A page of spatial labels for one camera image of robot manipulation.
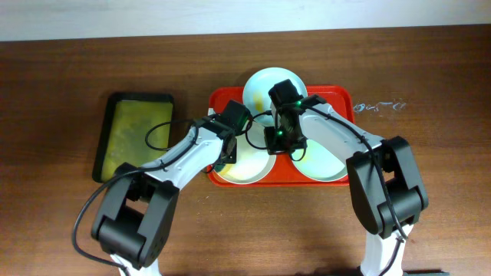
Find light blue plate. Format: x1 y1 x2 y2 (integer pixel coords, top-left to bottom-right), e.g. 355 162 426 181
242 67 308 116

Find white plate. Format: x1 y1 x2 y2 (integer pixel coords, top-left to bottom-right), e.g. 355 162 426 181
216 123 276 185

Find green and yellow sponge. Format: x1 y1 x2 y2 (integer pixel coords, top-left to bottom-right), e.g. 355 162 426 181
214 164 225 173

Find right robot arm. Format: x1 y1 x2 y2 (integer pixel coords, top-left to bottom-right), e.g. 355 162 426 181
264 80 429 275

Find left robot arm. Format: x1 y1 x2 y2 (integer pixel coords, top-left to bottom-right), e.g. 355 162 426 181
91 100 250 275

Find red plastic tray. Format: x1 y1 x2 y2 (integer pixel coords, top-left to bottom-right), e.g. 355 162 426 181
208 85 354 187

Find black tray with yellow liquid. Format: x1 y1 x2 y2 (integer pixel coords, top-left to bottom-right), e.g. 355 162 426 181
92 92 174 182

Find light green plate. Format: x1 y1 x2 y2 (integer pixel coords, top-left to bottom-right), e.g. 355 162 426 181
291 140 348 182

